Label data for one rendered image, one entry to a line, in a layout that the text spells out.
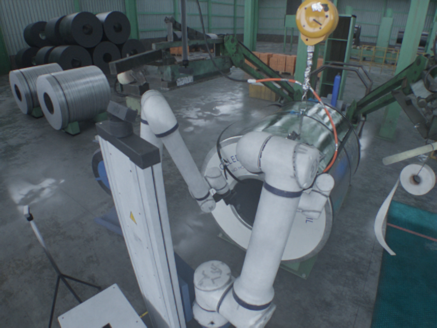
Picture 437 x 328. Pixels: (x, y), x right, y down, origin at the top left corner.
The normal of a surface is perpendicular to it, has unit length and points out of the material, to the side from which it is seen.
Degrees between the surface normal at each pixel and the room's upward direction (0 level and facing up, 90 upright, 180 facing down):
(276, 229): 78
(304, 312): 0
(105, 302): 0
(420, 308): 0
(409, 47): 90
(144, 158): 90
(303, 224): 90
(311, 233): 90
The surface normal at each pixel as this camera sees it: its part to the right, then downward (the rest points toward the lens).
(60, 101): 0.80, 0.11
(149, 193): 0.69, 0.36
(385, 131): -0.58, 0.40
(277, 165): -0.63, 0.16
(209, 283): -0.14, -0.84
